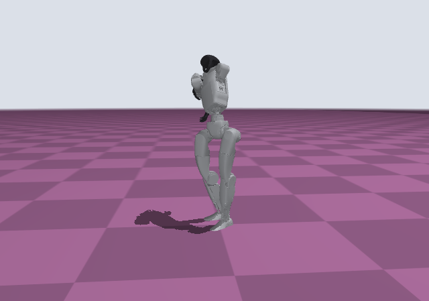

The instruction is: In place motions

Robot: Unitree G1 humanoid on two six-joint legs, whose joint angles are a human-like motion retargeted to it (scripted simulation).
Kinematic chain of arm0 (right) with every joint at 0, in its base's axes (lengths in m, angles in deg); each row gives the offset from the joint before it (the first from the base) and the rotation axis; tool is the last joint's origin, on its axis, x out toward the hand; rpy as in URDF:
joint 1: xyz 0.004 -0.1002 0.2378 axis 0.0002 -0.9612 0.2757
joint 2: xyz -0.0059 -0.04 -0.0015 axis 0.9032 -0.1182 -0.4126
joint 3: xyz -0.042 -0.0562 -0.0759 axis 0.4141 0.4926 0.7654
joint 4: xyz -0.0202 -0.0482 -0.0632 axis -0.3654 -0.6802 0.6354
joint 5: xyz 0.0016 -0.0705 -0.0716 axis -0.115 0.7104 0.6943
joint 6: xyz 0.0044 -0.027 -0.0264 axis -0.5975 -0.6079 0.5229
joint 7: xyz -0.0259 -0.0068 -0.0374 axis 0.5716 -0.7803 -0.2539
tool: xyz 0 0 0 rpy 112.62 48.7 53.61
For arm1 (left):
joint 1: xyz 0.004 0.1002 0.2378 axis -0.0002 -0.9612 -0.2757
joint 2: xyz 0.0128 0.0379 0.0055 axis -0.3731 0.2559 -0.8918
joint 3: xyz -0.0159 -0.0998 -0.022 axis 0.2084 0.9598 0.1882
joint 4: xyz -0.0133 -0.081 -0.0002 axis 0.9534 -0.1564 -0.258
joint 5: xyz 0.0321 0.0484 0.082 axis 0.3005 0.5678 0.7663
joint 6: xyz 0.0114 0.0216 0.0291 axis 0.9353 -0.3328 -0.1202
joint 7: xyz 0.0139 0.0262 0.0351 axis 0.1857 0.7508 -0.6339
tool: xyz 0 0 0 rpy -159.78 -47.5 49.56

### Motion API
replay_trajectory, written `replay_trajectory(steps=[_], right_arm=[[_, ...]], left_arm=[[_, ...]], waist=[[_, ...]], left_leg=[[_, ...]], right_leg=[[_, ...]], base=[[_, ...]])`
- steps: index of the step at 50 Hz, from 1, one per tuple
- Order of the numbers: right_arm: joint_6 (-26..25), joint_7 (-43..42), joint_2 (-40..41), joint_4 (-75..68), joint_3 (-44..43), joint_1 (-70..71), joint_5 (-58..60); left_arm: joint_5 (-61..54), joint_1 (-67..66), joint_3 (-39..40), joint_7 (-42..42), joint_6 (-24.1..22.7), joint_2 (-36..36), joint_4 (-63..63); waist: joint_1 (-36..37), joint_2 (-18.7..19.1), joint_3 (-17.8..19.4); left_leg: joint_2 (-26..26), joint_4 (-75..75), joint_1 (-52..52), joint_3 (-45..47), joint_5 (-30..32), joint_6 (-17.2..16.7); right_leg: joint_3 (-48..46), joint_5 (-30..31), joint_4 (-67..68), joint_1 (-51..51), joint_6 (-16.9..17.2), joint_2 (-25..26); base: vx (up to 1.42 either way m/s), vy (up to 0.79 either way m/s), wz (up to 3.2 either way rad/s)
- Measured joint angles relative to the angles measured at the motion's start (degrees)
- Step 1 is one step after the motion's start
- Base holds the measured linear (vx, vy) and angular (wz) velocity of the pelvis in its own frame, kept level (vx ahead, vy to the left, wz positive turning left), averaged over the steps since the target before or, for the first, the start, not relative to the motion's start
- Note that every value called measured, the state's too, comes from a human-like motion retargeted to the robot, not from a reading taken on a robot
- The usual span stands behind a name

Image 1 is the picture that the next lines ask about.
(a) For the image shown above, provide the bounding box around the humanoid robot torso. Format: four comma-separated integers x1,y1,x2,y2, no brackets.
200,69,229,139

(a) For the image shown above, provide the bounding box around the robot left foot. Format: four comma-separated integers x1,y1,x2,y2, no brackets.
210,218,233,231

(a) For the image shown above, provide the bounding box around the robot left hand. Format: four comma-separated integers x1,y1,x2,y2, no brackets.
200,112,209,122

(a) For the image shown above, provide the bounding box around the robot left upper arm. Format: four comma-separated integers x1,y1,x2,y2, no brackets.
202,63,230,79

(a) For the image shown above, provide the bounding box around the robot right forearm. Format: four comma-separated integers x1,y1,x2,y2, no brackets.
191,73,204,88

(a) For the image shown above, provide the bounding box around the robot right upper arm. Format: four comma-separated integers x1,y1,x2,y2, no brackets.
192,78,203,98

